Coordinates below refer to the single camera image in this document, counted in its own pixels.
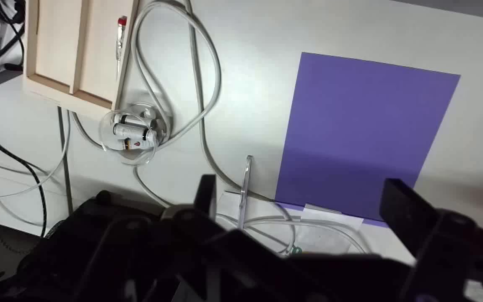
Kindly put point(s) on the pen with red cap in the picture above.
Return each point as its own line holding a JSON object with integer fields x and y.
{"x": 121, "y": 34}

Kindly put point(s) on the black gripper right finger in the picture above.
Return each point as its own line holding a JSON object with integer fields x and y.
{"x": 406, "y": 211}

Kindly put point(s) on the light wooden tray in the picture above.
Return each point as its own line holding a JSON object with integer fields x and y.
{"x": 57, "y": 39}

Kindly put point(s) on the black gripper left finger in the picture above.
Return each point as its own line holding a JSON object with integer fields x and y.
{"x": 205, "y": 195}

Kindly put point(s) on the purple paper sheet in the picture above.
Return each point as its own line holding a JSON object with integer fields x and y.
{"x": 359, "y": 128}

